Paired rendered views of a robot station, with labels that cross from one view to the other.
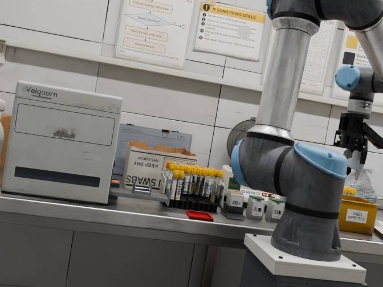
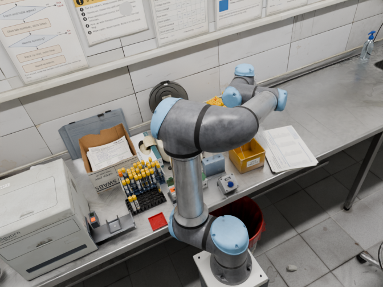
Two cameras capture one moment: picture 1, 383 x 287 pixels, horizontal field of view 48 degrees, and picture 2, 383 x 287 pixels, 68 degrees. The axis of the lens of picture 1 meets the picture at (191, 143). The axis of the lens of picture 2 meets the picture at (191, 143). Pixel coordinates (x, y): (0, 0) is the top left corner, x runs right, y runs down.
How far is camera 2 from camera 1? 0.94 m
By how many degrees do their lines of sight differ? 40
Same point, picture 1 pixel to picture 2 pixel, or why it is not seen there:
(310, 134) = (207, 64)
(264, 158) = (192, 238)
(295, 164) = (215, 249)
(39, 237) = not seen: hidden behind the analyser
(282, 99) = (193, 204)
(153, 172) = (111, 177)
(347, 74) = (231, 100)
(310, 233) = (233, 276)
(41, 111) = (16, 244)
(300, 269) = not seen: outside the picture
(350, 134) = not seen: hidden behind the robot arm
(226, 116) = (141, 82)
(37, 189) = (49, 268)
